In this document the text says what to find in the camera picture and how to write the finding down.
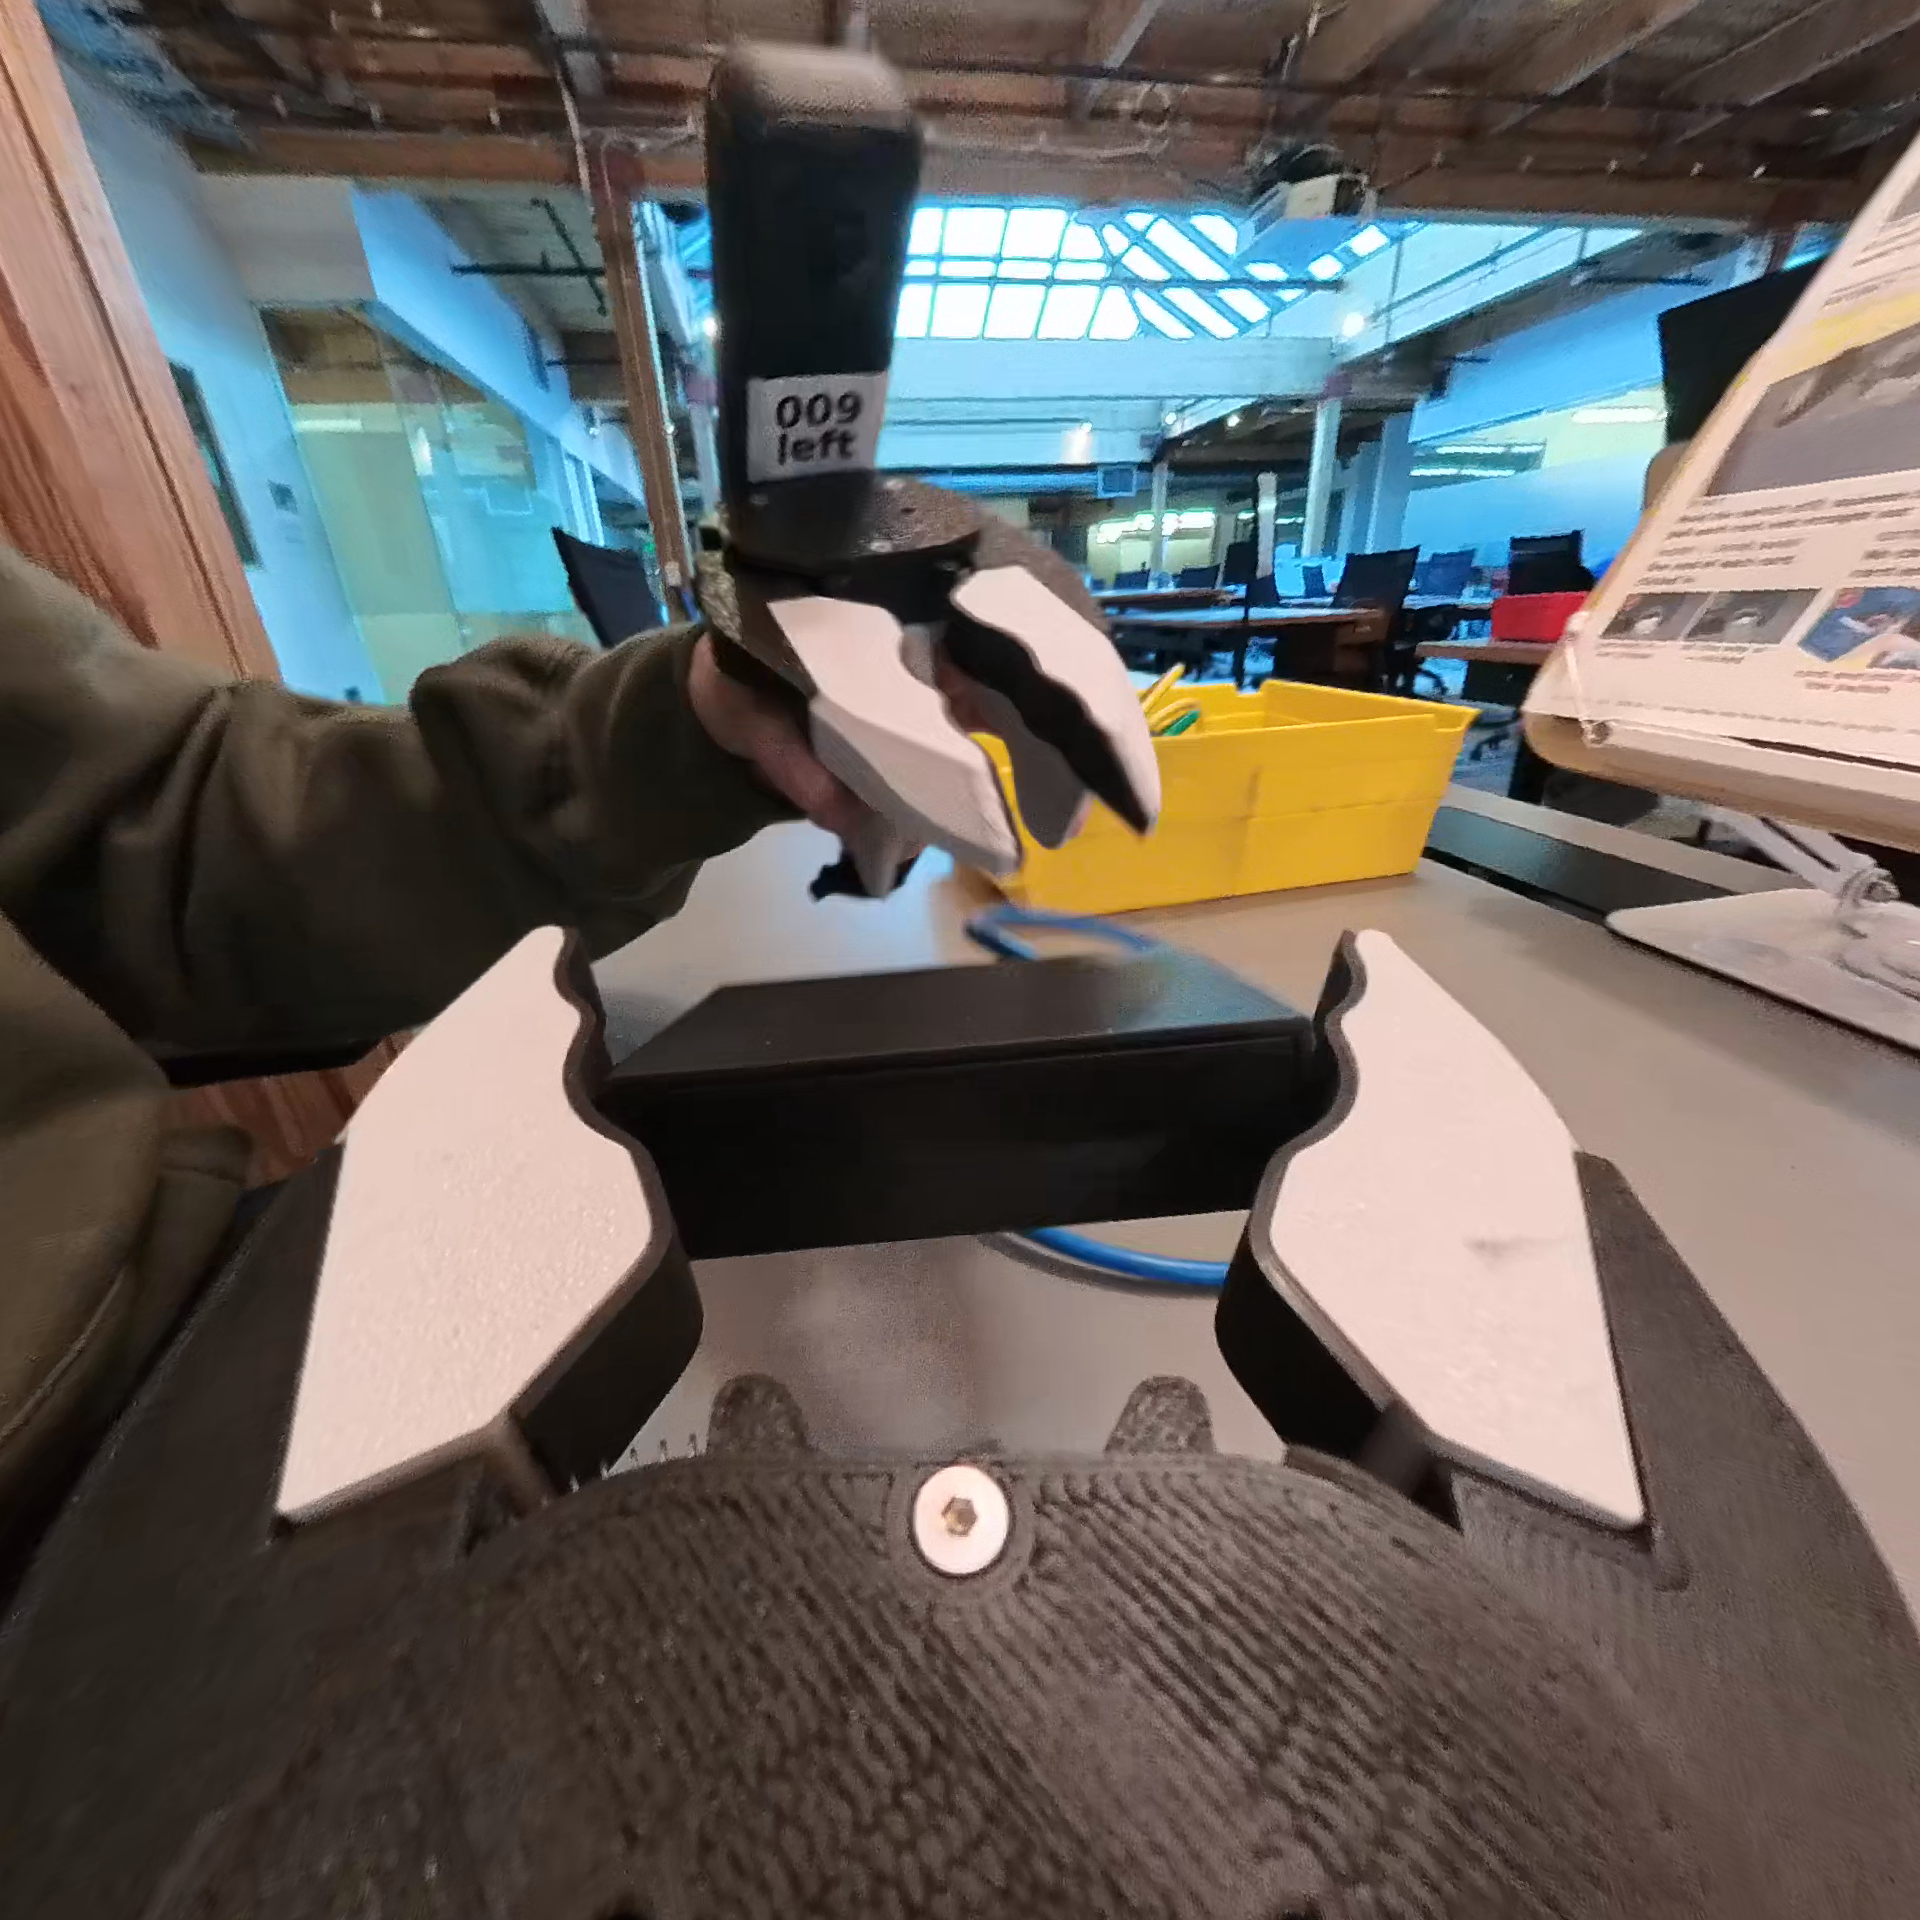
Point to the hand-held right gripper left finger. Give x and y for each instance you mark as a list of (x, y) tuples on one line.
[(465, 1244)]

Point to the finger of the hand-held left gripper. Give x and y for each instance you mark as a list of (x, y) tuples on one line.
[(1073, 674), (901, 734)]

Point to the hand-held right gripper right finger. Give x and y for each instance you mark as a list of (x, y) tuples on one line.
[(1445, 1244)]

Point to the black network switch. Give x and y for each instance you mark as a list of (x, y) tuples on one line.
[(964, 1096)]

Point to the person's left hand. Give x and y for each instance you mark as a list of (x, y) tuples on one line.
[(759, 734)]

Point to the wooden office desk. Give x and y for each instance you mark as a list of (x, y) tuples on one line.
[(1248, 615)]

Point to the yellow plastic bin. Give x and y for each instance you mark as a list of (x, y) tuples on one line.
[(1292, 806)]

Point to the black mesh office chair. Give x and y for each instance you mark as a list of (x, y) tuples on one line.
[(1374, 575), (1550, 562)]

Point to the person's olive jacket torso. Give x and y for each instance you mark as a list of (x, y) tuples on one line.
[(76, 1275)]

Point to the white document stand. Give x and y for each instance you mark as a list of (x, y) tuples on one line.
[(1768, 948)]

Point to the red plastic bin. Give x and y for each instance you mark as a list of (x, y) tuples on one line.
[(1523, 615)]

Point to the ceiling projector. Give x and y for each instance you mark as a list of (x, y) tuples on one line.
[(1321, 188)]

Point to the black monitor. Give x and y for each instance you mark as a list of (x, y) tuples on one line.
[(1725, 361)]

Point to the printed instruction sheet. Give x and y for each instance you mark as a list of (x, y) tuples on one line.
[(1800, 505)]

